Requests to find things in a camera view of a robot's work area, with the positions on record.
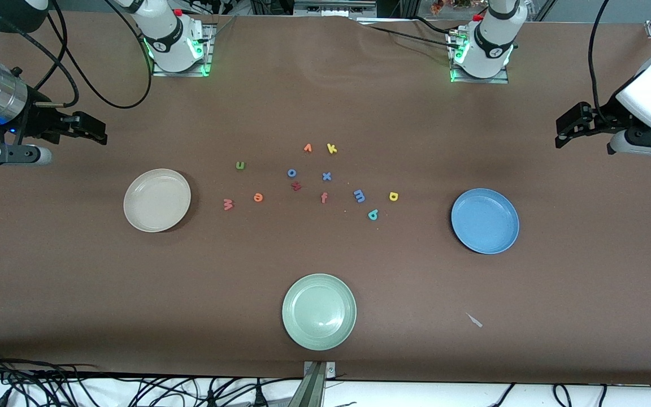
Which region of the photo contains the beige brown plate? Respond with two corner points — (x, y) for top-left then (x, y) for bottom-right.
(123, 168), (192, 233)

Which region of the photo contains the blue plate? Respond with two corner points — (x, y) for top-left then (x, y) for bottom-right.
(451, 188), (520, 254)

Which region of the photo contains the brown table cover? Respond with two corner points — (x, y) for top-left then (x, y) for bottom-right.
(0, 11), (651, 386)

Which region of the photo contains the dark equipment rack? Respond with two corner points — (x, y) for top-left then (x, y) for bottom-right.
(249, 0), (378, 18)

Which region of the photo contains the pale green plate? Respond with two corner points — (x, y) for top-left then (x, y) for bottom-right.
(282, 274), (357, 351)

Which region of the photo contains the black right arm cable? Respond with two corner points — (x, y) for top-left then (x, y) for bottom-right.
(34, 0), (154, 109)

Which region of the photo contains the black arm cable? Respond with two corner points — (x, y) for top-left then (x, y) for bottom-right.
(587, 0), (612, 125)
(34, 0), (154, 109)

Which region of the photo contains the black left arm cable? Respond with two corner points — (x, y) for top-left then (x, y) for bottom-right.
(587, 0), (612, 125)

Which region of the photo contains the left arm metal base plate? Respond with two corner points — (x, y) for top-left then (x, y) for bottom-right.
(449, 28), (510, 84)

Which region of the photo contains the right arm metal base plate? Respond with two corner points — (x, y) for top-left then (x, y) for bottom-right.
(151, 23), (215, 77)

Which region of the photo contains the black cable lying on table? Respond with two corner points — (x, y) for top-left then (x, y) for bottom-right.
(357, 18), (457, 49)

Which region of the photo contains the black cable bundle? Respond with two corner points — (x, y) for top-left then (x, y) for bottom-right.
(0, 348), (303, 407)

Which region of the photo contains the aluminium bracket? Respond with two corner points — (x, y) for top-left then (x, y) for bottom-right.
(289, 361), (337, 407)

